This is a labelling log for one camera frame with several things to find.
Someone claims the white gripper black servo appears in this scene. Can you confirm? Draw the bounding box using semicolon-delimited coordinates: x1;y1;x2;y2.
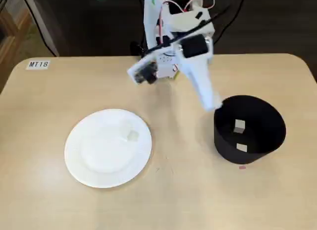
170;22;223;112

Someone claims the black pot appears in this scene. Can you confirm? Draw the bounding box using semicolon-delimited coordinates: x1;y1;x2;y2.
213;94;287;165

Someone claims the white paper plate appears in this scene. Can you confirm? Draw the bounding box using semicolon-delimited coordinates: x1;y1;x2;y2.
63;108;153;189

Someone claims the black table clamp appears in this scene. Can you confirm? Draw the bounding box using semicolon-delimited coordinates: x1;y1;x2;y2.
130;41;146;57

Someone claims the white MT18 label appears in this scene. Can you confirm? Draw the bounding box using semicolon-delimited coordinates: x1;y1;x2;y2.
25;59;51;71

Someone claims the grey furniture leg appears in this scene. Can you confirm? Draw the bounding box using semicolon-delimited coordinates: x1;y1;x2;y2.
23;0;60;58

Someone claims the wooden shelf unit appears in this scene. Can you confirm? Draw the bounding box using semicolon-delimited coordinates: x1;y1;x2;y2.
0;6;34;94

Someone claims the black camera cable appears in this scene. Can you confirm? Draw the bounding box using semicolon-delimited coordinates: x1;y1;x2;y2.
145;2;232;55

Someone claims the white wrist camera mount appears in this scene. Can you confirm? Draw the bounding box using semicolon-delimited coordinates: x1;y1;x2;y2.
127;57;160;86

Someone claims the black power cable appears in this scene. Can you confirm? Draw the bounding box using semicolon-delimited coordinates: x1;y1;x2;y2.
212;0;248;46

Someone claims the red black servo wire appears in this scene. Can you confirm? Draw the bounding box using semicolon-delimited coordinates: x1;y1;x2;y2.
158;0;216;43

